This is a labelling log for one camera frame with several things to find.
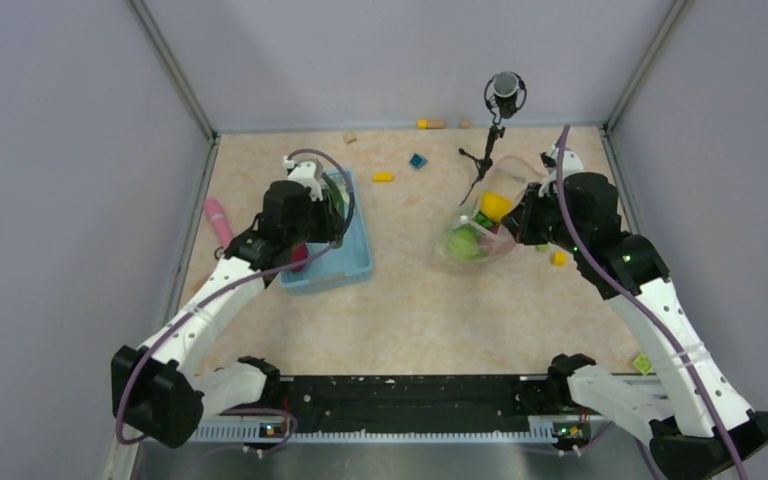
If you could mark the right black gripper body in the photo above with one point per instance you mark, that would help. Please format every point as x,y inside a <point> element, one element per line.
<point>541,220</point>

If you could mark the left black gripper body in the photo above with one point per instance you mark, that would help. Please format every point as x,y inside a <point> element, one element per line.
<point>318,224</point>

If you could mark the green cucumber toy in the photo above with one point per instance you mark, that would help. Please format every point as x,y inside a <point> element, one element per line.
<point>335,194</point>

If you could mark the yellow lemon toy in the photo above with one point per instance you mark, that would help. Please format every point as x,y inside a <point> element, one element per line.
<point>494,207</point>

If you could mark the green lettuce toy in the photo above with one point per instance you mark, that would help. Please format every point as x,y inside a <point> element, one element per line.
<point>482,225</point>

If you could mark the clear zip top bag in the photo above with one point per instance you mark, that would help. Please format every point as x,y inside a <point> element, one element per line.
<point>509,177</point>

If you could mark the green lime toy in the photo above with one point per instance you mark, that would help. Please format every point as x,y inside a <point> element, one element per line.
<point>463,243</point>

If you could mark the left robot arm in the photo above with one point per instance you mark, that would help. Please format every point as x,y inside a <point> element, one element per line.
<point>157,391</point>

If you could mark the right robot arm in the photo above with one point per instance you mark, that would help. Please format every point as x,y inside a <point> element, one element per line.
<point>702,427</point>

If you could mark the red fruit toy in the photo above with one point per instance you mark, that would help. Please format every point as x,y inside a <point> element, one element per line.
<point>299,258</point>

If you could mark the yellow cube block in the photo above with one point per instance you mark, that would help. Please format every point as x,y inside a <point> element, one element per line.
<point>559,258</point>

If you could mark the blue plastic basket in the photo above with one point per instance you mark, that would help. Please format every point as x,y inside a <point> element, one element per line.
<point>351,263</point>

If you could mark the yellow block on table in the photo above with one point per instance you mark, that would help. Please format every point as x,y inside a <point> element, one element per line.
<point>382,177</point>

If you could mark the pink cylinder toy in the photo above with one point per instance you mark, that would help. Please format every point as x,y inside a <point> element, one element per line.
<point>216,216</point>

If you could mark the blue square block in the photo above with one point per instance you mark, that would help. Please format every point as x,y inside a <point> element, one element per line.
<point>418,161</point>

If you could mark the black microphone on tripod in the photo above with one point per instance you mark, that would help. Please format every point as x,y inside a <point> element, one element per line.
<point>504,95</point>

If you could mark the yellow wooden cylinder block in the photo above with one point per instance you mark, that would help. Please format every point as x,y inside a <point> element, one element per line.
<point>430,124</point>

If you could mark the green studded brick block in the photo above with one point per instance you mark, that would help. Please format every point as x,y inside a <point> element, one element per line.
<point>642,364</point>

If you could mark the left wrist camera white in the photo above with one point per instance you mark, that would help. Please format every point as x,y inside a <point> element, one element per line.
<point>308,173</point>

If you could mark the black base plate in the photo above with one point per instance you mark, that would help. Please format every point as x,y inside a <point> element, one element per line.
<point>428,404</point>

